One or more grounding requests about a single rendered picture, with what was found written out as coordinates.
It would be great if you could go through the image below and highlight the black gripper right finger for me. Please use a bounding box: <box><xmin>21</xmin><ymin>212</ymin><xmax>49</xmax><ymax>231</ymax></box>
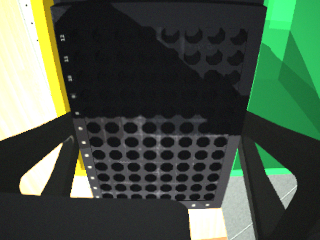
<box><xmin>238</xmin><ymin>111</ymin><xmax>320</xmax><ymax>240</ymax></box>

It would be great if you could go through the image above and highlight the black well plate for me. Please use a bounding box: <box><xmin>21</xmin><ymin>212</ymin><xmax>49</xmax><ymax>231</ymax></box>
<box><xmin>50</xmin><ymin>0</ymin><xmax>267</xmax><ymax>209</ymax></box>

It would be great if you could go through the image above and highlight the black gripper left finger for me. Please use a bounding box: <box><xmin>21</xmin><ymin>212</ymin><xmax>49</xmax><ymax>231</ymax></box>
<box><xmin>0</xmin><ymin>111</ymin><xmax>80</xmax><ymax>196</ymax></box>

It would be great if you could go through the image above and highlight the yellow open bin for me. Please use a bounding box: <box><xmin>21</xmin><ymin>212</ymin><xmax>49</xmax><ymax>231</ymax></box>
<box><xmin>30</xmin><ymin>0</ymin><xmax>87</xmax><ymax>176</ymax></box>

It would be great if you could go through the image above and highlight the green open-top bin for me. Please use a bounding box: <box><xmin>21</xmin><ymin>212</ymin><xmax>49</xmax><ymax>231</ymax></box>
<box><xmin>247</xmin><ymin>0</ymin><xmax>320</xmax><ymax>175</ymax></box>

